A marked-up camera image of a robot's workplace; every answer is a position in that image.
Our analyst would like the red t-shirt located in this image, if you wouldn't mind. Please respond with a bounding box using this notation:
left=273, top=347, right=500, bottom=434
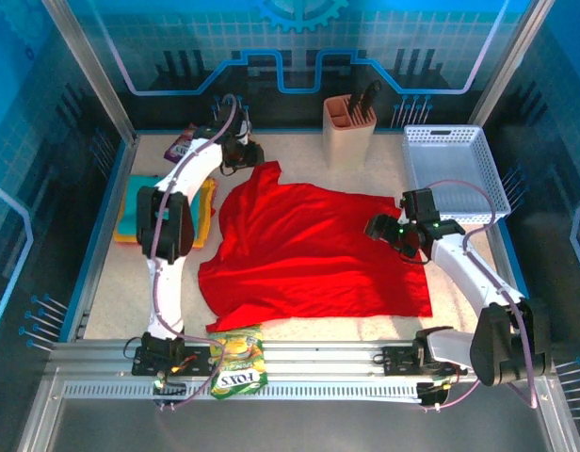
left=198, top=160, right=434, bottom=333

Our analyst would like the purple Fox's candy bag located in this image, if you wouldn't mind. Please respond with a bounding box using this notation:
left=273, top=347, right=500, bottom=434
left=163, top=122, right=200, bottom=164

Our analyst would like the beige knife block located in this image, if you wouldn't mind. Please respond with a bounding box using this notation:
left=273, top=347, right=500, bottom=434
left=323, top=95, right=378, bottom=172

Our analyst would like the white perforated plastic basket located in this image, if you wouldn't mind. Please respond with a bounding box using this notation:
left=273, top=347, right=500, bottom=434
left=402, top=123, right=513, bottom=225

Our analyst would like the folded teal t-shirt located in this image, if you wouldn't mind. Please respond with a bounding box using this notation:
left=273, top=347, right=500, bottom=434
left=116, top=174, right=171, bottom=238

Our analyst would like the green Fox's candy bag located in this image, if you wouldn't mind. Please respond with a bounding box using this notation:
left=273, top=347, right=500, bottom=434
left=208, top=323, right=269, bottom=401

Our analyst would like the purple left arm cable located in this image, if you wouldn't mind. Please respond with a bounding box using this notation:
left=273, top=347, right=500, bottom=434
left=148, top=92, right=238, bottom=412

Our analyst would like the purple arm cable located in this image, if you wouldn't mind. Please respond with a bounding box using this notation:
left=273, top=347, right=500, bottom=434
left=148, top=92, right=238, bottom=412
left=424, top=179, right=539, bottom=412

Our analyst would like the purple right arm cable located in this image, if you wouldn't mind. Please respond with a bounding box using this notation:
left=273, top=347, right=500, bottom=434
left=424, top=179, right=539, bottom=412

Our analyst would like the small black-handled knife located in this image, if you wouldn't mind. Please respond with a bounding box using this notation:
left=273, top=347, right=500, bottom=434
left=347, top=87, right=365, bottom=119

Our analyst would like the large black-handled knife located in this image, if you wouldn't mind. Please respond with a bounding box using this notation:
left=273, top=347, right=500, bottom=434
left=360, top=78, right=382, bottom=117

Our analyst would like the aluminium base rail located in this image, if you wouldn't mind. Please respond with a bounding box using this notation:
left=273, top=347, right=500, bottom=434
left=47, top=337, right=555, bottom=380

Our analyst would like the aluminium frame post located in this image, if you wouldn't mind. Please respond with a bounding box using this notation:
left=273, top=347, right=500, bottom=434
left=40, top=0, right=139, bottom=146
left=467, top=0, right=557, bottom=126

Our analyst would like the white slotted cable duct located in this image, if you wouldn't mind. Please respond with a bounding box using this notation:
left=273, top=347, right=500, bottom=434
left=62, top=379, right=423, bottom=402

